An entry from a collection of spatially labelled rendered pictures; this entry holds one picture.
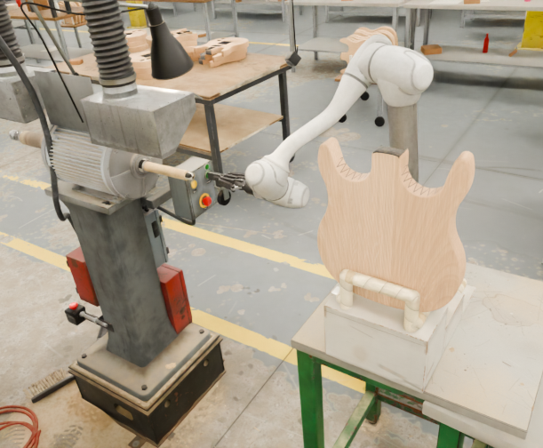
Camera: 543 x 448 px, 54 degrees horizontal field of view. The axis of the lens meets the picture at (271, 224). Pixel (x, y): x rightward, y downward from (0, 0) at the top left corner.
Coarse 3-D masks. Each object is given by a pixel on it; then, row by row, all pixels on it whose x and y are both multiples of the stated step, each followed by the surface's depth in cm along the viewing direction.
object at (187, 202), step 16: (192, 160) 213; (208, 160) 212; (176, 192) 208; (192, 192) 206; (208, 192) 215; (144, 208) 218; (160, 208) 217; (176, 208) 213; (192, 208) 209; (208, 208) 217; (192, 224) 219
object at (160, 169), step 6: (150, 162) 179; (144, 168) 179; (150, 168) 177; (156, 168) 175; (162, 168) 174; (168, 168) 173; (174, 168) 173; (162, 174) 176; (168, 174) 173; (174, 174) 172; (180, 174) 170
